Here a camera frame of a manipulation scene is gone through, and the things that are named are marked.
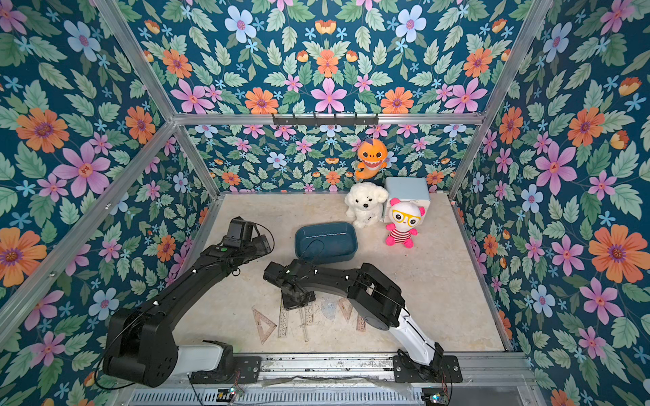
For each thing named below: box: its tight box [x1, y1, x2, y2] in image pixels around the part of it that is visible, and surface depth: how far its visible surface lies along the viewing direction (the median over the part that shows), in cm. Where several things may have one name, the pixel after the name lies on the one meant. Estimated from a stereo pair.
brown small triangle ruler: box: [338, 297, 353, 323], surface depth 88 cm
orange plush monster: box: [355, 137, 388, 182], surface depth 100 cm
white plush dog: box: [344, 181, 389, 228], surface depth 98 cm
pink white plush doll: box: [385, 197, 427, 249], surface depth 97 cm
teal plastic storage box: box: [294, 221, 359, 265], surface depth 104 cm
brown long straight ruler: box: [357, 314, 366, 332], surface depth 84 cm
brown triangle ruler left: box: [251, 307, 277, 346], surface depth 84 cm
